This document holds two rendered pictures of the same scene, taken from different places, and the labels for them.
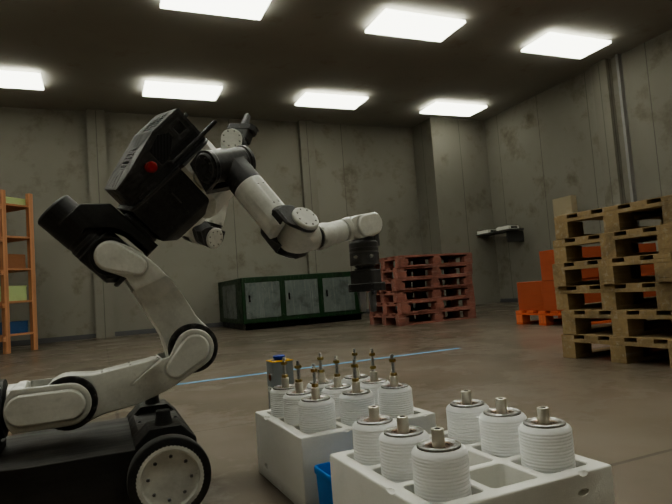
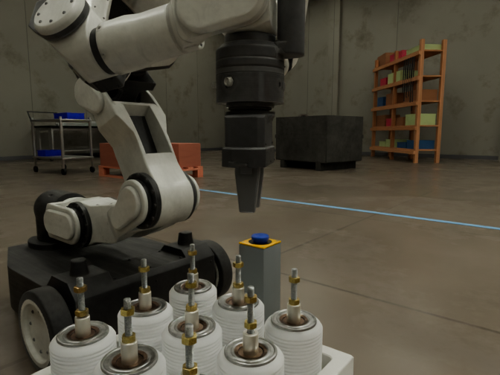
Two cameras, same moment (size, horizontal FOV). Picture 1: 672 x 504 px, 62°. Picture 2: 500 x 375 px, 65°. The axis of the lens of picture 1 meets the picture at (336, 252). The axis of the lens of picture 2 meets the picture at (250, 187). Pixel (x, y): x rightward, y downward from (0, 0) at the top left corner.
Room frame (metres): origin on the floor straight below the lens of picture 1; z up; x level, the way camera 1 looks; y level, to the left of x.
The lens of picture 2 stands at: (1.45, -0.55, 0.56)
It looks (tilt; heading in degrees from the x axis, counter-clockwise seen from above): 8 degrees down; 62
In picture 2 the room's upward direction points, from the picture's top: straight up
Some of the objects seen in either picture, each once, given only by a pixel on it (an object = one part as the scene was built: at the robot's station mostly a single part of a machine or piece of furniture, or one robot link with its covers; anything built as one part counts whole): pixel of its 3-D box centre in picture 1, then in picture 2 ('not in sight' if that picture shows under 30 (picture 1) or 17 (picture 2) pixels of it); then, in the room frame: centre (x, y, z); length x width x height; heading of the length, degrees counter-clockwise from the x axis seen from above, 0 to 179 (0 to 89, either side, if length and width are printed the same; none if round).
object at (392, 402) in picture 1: (397, 419); not in sight; (1.58, -0.13, 0.16); 0.10 x 0.10 x 0.18
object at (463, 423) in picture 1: (470, 444); not in sight; (1.30, -0.27, 0.16); 0.10 x 0.10 x 0.18
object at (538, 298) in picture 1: (586, 284); not in sight; (6.18, -2.69, 0.39); 1.32 x 0.96 x 0.78; 115
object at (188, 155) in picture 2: not in sight; (149, 159); (2.67, 4.53, 0.21); 1.17 x 0.80 x 0.43; 113
